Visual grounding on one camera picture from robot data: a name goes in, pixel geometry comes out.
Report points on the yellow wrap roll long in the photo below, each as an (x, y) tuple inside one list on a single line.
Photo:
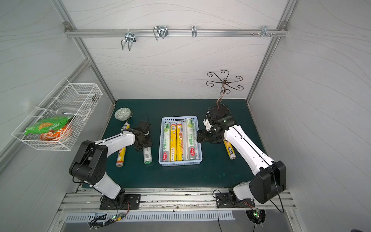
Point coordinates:
[(173, 147)]

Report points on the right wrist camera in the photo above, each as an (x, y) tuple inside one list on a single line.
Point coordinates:
[(207, 124)]

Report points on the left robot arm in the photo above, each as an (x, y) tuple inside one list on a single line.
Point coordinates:
[(89, 164)]

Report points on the bronze jewelry tree stand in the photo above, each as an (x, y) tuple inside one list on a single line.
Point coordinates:
[(226, 87)]

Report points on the metal hook right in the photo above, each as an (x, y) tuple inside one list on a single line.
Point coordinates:
[(264, 32)]

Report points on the clear wrap roll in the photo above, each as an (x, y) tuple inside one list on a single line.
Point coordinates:
[(190, 140)]

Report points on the aluminium rail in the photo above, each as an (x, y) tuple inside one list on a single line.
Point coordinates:
[(181, 33), (152, 199)]

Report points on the double metal hook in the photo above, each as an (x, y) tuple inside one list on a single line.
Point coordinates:
[(129, 39), (160, 32)]

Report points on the aluminium top rail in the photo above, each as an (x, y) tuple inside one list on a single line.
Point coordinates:
[(181, 33)]

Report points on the light blue plastic basket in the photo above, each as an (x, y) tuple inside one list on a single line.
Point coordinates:
[(176, 120)]

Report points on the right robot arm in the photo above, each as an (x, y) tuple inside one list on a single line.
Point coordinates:
[(269, 175)]

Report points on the double metal hook middle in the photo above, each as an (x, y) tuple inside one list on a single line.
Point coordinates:
[(160, 32)]

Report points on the single metal hook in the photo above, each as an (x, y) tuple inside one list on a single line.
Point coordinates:
[(194, 31)]

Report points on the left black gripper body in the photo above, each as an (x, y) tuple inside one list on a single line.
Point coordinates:
[(144, 139)]

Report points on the white wire wall basket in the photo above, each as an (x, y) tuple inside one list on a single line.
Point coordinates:
[(66, 99)]

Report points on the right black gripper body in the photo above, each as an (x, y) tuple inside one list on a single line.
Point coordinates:
[(205, 136)]

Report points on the green snack bag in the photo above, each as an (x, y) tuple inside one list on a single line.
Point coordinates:
[(50, 124)]

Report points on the aluminium front rail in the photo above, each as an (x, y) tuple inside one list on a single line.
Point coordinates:
[(152, 199)]

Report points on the white green wrap roll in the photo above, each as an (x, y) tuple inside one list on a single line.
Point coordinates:
[(166, 143), (147, 155)]

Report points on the white slotted cable duct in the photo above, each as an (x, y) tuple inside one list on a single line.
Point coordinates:
[(153, 216)]

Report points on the orange snack bag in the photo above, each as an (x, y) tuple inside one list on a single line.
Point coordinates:
[(60, 135)]

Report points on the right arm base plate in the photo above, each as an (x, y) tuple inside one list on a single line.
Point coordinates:
[(227, 200)]

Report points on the double metal hook left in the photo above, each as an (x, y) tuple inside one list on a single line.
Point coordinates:
[(129, 39)]

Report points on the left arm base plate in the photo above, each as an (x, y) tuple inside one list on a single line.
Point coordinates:
[(121, 202)]

